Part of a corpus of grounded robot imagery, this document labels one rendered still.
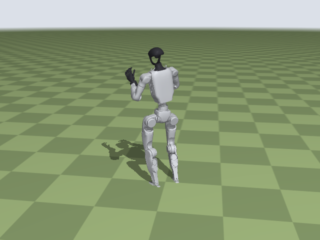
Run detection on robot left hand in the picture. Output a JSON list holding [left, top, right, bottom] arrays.
[[125, 67, 138, 86]]

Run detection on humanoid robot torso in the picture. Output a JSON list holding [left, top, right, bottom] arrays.
[[148, 65, 174, 123]]

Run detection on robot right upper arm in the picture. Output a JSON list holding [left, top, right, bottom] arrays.
[[169, 66, 180, 90]]

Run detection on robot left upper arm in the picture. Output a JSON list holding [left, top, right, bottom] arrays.
[[132, 72, 152, 101]]

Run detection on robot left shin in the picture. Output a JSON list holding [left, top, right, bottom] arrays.
[[145, 149, 159, 186]]

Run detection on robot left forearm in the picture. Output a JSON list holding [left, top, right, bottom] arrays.
[[130, 82, 137, 99]]

